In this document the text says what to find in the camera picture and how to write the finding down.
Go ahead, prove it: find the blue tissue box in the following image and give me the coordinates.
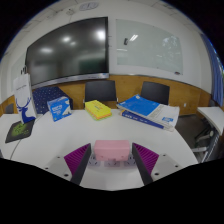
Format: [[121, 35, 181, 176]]
[[46, 95, 73, 123]]

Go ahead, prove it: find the black chair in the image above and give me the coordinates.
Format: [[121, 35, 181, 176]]
[[83, 79, 120, 110], [139, 80, 171, 106]]

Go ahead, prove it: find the blue and white book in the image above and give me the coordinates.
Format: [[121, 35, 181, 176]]
[[115, 94, 181, 130]]

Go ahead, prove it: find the yellow sticky note pad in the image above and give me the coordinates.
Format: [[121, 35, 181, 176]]
[[84, 99, 113, 122]]

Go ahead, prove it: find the white paper bag blue deer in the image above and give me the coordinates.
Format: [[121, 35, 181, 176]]
[[12, 73, 38, 125]]

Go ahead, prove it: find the blue curtain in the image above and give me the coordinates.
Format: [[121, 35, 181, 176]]
[[199, 33, 224, 108]]

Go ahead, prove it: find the white power strip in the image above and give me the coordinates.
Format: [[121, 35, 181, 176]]
[[87, 154, 138, 168]]

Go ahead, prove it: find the glass whiteboard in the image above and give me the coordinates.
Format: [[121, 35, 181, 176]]
[[115, 18, 184, 76]]

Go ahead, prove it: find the white side table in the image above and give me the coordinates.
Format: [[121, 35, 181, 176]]
[[192, 105, 224, 163]]

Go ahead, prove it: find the pink charger block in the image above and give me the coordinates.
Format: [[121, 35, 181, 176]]
[[93, 139, 132, 163]]

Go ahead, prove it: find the large black wall display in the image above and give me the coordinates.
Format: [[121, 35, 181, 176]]
[[24, 16, 110, 90]]

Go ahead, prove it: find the round ceiling fixture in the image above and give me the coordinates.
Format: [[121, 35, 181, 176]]
[[79, 1, 100, 12]]

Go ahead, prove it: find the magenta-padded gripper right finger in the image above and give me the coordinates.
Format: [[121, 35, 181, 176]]
[[131, 142, 183, 186]]

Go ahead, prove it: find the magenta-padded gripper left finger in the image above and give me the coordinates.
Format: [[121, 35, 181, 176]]
[[42, 142, 93, 186]]

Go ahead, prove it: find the dark blue thin book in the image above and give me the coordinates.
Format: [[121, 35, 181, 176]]
[[119, 109, 176, 133]]

